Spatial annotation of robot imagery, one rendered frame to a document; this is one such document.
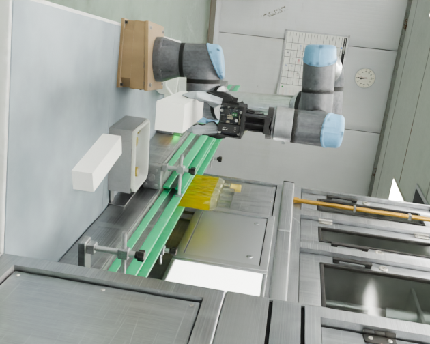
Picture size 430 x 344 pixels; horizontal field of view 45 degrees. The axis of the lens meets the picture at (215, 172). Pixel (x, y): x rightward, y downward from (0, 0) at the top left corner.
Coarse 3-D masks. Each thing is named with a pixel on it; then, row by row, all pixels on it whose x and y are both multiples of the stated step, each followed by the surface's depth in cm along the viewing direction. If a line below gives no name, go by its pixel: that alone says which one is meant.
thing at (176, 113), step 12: (168, 96) 118; (180, 96) 120; (156, 108) 109; (168, 108) 109; (180, 108) 108; (192, 108) 118; (156, 120) 110; (168, 120) 109; (180, 120) 109; (192, 120) 120; (180, 132) 110
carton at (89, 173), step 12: (96, 144) 158; (108, 144) 158; (120, 144) 164; (84, 156) 151; (96, 156) 151; (108, 156) 154; (84, 168) 145; (96, 168) 146; (108, 168) 155; (72, 180) 145; (84, 180) 145; (96, 180) 147
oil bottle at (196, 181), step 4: (192, 180) 214; (196, 180) 215; (200, 180) 215; (204, 180) 216; (208, 180) 216; (196, 184) 212; (200, 184) 212; (204, 184) 212; (208, 184) 212; (212, 184) 212; (216, 184) 213; (220, 184) 214; (220, 188) 212; (220, 192) 213
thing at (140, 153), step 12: (132, 132) 170; (144, 132) 185; (132, 144) 169; (144, 144) 186; (132, 156) 171; (144, 156) 188; (132, 168) 172; (144, 168) 189; (132, 180) 174; (144, 180) 187
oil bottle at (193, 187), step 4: (192, 184) 211; (188, 188) 207; (192, 188) 207; (196, 188) 207; (200, 188) 208; (204, 188) 208; (208, 188) 209; (212, 188) 209; (216, 188) 210; (212, 192) 206; (216, 192) 207
